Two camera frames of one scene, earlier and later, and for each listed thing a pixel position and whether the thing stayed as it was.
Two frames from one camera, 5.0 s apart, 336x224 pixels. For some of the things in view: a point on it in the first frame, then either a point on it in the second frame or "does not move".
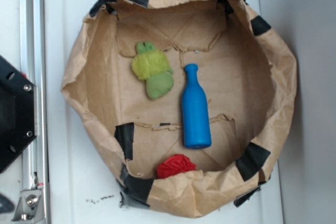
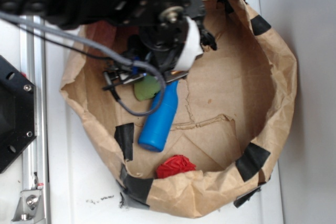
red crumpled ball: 174,164 does not move
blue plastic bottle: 196,117 → 154,135
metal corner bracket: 29,209 does not move
